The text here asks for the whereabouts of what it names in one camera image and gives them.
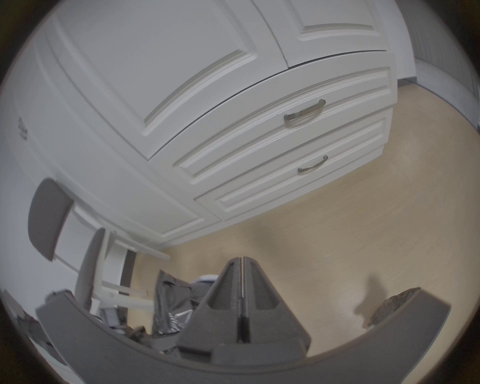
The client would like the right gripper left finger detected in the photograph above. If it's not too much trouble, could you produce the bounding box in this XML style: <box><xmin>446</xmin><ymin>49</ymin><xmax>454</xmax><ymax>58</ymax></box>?
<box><xmin>176</xmin><ymin>257</ymin><xmax>244</xmax><ymax>361</ymax></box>

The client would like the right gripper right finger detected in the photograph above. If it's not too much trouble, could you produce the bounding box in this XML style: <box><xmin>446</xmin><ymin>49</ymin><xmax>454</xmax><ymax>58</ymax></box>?
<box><xmin>243</xmin><ymin>257</ymin><xmax>312</xmax><ymax>357</ymax></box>

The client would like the crumpled black plastic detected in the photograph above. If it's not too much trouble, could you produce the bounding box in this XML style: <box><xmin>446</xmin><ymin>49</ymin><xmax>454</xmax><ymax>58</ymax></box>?
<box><xmin>367</xmin><ymin>287</ymin><xmax>421</xmax><ymax>329</ymax></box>

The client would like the white chair dark grey seat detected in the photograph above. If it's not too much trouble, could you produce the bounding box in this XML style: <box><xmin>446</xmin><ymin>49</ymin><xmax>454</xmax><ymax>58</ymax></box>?
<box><xmin>28</xmin><ymin>178</ymin><xmax>172</xmax><ymax>320</ymax></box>

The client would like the white wardrobe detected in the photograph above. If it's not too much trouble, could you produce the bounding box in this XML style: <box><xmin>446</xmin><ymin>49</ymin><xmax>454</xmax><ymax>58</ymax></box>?
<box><xmin>2</xmin><ymin>0</ymin><xmax>407</xmax><ymax>250</ymax></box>

